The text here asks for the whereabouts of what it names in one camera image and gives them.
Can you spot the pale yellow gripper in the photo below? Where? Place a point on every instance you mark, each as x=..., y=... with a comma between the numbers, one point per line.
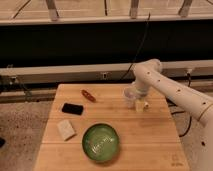
x=140, y=105

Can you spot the green ceramic bowl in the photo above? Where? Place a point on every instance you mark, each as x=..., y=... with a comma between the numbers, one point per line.
x=101, y=143

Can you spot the white ceramic cup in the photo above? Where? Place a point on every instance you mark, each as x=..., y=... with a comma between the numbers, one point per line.
x=130, y=97

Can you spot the brown oblong toy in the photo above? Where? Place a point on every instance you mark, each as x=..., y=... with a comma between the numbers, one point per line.
x=88, y=96

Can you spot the white sponge block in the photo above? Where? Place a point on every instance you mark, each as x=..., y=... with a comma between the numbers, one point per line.
x=66, y=129

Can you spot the black rectangular block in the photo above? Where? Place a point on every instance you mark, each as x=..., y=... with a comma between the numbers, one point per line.
x=72, y=109

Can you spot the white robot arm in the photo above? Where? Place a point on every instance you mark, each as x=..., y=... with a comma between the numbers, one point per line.
x=198, y=105

